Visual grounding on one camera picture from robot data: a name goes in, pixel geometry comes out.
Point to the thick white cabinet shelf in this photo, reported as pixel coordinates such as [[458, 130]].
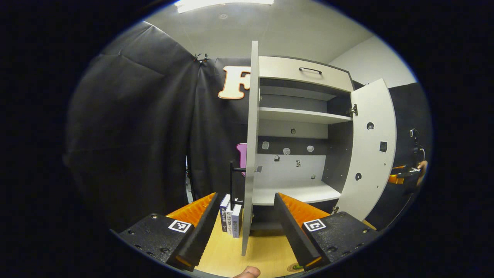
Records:
[[305, 191]]

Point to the metal door hinge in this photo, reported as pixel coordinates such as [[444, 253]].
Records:
[[352, 110]]

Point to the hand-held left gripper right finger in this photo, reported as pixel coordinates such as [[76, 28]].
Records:
[[295, 235]]

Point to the white cabinet door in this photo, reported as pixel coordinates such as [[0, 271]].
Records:
[[370, 154], [251, 135]]

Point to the white drawer front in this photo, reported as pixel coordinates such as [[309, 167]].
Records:
[[281, 69]]

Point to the round brown coaster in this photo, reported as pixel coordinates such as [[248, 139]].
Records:
[[289, 268]]

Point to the thin white cabinet shelf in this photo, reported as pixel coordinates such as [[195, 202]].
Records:
[[301, 115]]

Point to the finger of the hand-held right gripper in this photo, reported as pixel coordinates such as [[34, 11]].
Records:
[[395, 179], [399, 168]]

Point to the dark blue book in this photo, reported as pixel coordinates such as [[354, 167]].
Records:
[[224, 212]]

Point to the grey blue book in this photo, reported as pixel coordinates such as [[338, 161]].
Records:
[[237, 222]]

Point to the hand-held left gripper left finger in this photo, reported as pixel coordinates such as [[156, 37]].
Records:
[[202, 231]]

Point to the grey and white cabinet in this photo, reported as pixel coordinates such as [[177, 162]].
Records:
[[293, 166]]

